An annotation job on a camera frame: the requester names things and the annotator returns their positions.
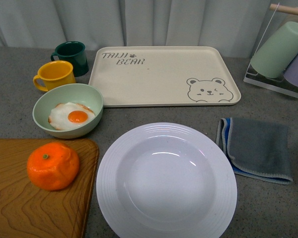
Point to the grey blue folded cloth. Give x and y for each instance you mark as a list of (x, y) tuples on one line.
[(256, 149)]

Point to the clear acrylic cup rack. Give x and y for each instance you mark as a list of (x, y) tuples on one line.
[(278, 84)]

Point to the wooden brown tray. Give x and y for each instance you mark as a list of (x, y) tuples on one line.
[(27, 211)]

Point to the light green cup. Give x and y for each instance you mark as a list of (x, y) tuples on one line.
[(277, 52)]

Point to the beige bear serving tray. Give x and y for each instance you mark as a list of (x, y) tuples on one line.
[(163, 76)]

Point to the dark green mug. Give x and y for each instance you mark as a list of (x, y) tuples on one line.
[(74, 53)]

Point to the orange mandarin fruit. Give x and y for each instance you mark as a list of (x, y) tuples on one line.
[(53, 166)]

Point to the light green bowl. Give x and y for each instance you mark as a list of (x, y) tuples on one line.
[(75, 93)]

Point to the fake fried egg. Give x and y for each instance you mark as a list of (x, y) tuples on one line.
[(67, 116)]

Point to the white round plate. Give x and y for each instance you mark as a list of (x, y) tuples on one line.
[(165, 180)]

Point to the yellow mug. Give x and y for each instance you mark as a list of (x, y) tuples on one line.
[(54, 74)]

